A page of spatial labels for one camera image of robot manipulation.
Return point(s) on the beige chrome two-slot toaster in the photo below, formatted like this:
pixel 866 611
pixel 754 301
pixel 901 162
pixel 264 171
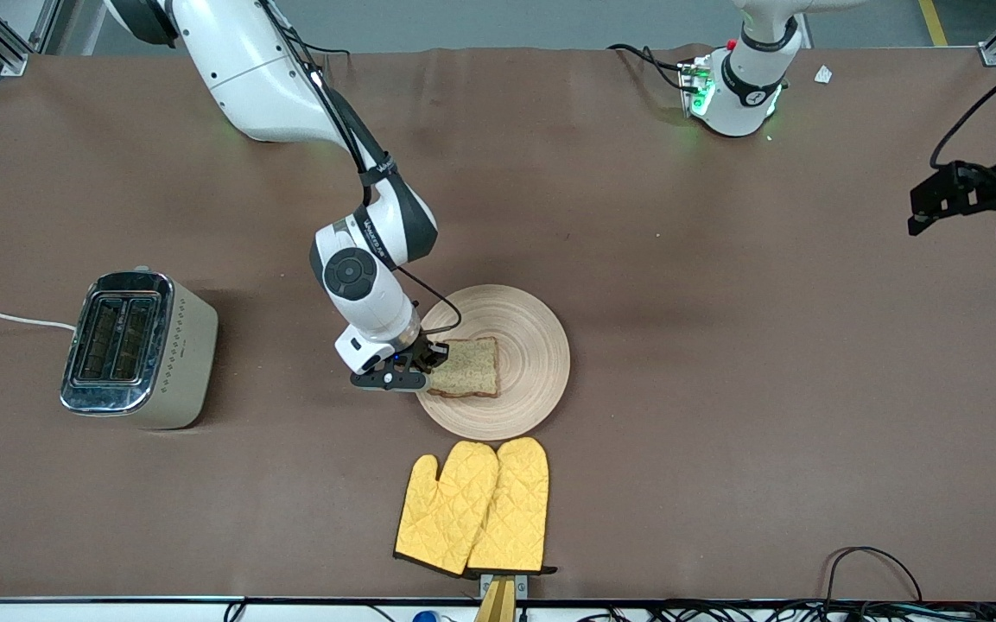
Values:
pixel 178 354

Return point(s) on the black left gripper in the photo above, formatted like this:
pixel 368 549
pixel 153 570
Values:
pixel 984 187

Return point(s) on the small blue object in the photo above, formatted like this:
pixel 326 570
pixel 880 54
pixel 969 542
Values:
pixel 425 617

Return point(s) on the small white paper scrap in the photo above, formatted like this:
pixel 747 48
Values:
pixel 823 75

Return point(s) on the small metal bracket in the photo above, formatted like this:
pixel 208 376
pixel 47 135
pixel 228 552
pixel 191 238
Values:
pixel 522 585

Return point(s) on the yellow quilted oven mitt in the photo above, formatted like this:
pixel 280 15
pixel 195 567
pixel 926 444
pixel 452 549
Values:
pixel 515 501
pixel 441 510

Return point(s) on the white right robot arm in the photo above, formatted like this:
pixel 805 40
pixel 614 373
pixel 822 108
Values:
pixel 247 78

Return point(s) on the brown bread slice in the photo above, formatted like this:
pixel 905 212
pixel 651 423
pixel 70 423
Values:
pixel 472 370

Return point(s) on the round light wooden plate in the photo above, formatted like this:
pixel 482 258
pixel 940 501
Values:
pixel 532 354

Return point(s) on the brown table cover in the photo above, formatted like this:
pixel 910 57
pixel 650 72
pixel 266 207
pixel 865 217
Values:
pixel 636 216

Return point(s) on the metal base connector plate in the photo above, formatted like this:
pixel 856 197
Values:
pixel 689 82

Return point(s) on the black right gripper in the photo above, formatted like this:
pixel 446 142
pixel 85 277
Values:
pixel 422 347

